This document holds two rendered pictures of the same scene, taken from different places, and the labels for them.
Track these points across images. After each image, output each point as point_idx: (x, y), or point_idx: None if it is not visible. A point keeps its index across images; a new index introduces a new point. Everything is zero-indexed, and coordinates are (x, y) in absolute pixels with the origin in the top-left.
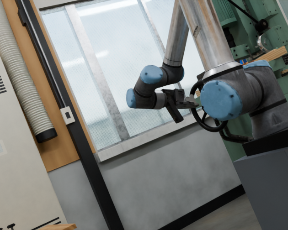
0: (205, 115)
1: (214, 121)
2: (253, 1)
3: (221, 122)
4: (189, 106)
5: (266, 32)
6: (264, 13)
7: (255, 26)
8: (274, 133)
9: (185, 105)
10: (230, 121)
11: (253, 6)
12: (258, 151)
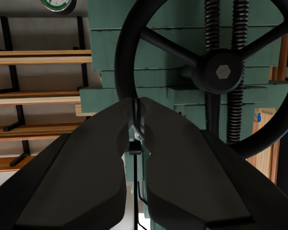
0: (254, 43)
1: (244, 17)
2: (137, 176)
3: (217, 3)
4: (151, 137)
5: (134, 137)
6: (130, 157)
7: (138, 152)
8: None
9: (148, 196)
10: (225, 14)
11: (141, 171)
12: None
